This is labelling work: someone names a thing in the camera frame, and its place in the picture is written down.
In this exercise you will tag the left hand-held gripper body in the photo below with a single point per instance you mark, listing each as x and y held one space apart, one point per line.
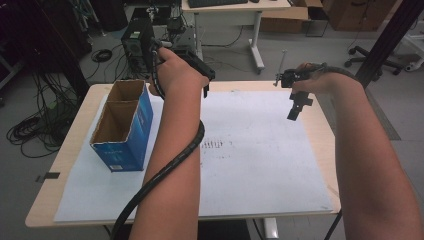
196 65

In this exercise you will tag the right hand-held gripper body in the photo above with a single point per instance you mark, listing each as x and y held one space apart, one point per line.
291 79

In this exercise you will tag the person's left hand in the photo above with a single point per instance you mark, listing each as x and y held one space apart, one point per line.
176 73

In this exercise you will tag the person's right hand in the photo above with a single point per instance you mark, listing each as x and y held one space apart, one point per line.
320 81

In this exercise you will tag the thin metal rod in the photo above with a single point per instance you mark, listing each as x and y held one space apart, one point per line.
281 66

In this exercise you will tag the black computer tower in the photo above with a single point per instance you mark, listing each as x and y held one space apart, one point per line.
136 46

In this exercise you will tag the brown cardboard box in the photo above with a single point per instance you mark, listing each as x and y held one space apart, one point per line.
286 16

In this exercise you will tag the white-legged wooden desk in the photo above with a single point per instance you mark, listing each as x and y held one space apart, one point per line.
233 11

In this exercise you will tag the black keyboard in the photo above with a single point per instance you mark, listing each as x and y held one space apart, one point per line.
216 2

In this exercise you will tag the black office chair base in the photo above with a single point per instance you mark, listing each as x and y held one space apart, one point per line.
370 60

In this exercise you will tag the blue cardboard box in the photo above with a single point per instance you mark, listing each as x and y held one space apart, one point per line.
125 130

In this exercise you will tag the wooden cabinet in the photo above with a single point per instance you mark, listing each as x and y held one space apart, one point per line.
360 15

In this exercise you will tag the black metal pole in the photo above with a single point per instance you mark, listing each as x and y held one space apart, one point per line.
388 40

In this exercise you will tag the white table leg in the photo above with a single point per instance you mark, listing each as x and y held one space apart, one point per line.
270 230

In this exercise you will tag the black tape strip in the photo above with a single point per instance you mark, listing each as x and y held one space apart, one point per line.
48 176

